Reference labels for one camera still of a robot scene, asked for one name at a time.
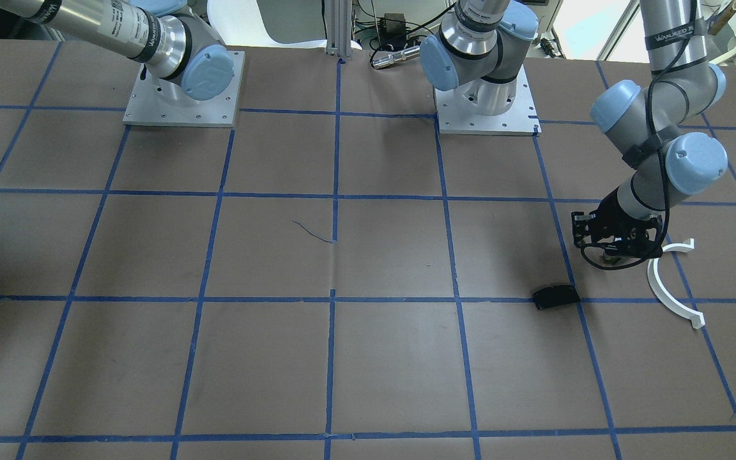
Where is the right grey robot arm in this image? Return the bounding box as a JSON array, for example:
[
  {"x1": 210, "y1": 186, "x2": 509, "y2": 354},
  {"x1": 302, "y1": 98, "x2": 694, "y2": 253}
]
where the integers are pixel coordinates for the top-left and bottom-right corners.
[{"x1": 0, "y1": 1, "x2": 236, "y2": 101}]

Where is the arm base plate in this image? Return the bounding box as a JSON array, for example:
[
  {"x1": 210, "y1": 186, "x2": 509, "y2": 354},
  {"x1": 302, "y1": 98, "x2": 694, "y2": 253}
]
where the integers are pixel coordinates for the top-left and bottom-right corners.
[
  {"x1": 433, "y1": 67, "x2": 542, "y2": 136},
  {"x1": 123, "y1": 50, "x2": 246, "y2": 128}
]

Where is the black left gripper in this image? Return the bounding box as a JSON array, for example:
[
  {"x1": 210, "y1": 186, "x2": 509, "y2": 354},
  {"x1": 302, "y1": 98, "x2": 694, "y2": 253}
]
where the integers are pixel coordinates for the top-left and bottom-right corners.
[{"x1": 571, "y1": 188, "x2": 665, "y2": 259}]

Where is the white curved plastic part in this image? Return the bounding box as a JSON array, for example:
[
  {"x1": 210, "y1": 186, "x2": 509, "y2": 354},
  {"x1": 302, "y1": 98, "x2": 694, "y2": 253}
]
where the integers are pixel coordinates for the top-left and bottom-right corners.
[{"x1": 647, "y1": 238, "x2": 706, "y2": 330}]

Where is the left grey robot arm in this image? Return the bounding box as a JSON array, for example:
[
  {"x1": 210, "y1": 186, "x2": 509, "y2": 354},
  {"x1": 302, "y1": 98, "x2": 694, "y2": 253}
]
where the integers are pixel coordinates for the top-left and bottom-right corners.
[{"x1": 420, "y1": 1, "x2": 728, "y2": 264}]

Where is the black brake pad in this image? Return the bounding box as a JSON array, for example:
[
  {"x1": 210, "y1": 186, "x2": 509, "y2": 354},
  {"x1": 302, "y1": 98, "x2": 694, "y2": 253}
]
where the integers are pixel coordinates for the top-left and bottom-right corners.
[{"x1": 532, "y1": 284, "x2": 581, "y2": 311}]

